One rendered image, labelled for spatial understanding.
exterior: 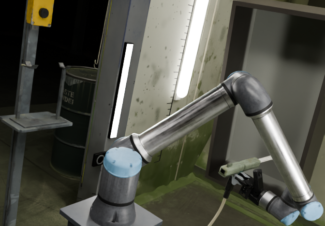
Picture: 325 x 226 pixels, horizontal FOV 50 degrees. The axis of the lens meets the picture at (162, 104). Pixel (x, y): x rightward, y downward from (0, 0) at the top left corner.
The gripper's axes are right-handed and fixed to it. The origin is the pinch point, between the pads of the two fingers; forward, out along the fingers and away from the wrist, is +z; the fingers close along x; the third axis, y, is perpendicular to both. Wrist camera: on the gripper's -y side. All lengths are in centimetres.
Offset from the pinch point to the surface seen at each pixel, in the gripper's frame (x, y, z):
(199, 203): 66, 86, 52
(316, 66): 64, -55, 8
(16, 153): -77, 31, 91
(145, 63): 3, -25, 91
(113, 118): -22, 8, 80
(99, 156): -30, 33, 75
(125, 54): -18, -32, 86
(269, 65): 60, -45, 35
